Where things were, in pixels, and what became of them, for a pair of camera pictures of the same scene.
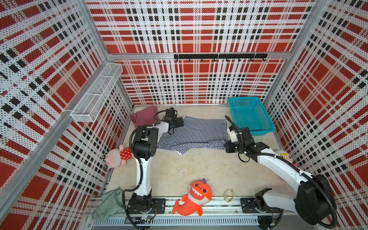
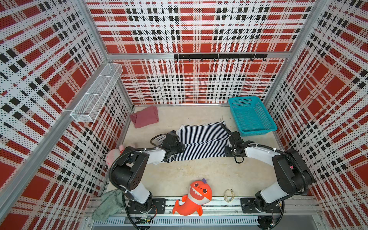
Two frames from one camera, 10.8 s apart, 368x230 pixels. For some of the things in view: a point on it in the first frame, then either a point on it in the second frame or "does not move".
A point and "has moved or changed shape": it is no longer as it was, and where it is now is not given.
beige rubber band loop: [224, 195] does not move
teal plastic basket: [250, 112] does not move
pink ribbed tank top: [144, 117] does not move
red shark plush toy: [200, 192] does not move
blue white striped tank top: [196, 133] has moved or changed shape
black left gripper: [179, 122] to [181, 149]
